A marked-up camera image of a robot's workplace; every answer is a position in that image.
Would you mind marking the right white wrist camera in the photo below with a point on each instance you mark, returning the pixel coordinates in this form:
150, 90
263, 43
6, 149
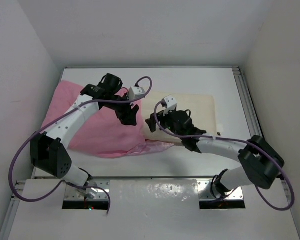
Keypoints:
169, 103

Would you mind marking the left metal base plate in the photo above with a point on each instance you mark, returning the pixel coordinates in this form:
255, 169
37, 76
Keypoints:
95, 197

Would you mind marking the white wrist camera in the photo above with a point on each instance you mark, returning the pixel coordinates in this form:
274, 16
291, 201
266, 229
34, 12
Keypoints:
136, 92
169, 103

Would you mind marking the white front cover board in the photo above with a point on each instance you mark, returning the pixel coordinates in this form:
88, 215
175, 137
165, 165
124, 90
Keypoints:
147, 210

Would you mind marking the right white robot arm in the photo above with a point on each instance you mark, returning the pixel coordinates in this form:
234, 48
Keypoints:
228, 180

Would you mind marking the pink satin pillowcase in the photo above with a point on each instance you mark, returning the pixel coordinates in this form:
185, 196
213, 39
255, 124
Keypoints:
102, 135

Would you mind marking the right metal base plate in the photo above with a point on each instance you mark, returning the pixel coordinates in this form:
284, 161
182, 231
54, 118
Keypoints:
207, 201

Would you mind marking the metal base plate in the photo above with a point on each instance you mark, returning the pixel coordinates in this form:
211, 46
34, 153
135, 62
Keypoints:
207, 201
95, 197

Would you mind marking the aluminium table frame rail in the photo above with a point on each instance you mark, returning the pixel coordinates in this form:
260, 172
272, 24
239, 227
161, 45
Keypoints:
248, 100

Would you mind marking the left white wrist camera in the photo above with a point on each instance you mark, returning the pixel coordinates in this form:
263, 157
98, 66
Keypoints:
136, 92

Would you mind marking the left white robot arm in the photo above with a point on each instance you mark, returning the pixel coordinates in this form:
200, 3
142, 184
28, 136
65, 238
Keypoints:
48, 150

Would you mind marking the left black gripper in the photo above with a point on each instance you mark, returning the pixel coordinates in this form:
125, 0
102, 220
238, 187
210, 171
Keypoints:
127, 116

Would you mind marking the cream white pillow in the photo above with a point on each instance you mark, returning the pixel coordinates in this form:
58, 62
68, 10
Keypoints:
202, 107

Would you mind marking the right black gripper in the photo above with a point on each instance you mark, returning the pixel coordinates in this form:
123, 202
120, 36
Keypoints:
161, 118

